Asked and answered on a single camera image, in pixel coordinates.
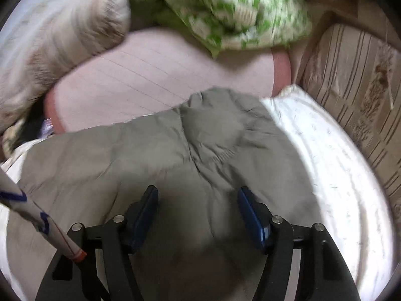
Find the striped beige pillow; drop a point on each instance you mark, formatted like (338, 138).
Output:
(62, 44)

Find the green patterned quilt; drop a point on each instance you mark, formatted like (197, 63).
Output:
(235, 12)

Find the cream floral cloth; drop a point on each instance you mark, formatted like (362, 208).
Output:
(12, 138)

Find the white patterned bed quilt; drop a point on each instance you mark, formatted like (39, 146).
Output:
(329, 163)

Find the olive hooded puffer jacket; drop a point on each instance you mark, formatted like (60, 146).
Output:
(156, 150)

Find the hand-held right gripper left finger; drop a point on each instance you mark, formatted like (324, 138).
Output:
(147, 216)

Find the striped floral cushion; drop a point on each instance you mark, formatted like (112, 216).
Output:
(354, 84)

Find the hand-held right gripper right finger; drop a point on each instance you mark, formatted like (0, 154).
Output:
(250, 222)

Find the pink pillow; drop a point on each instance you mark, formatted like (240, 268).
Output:
(156, 75)

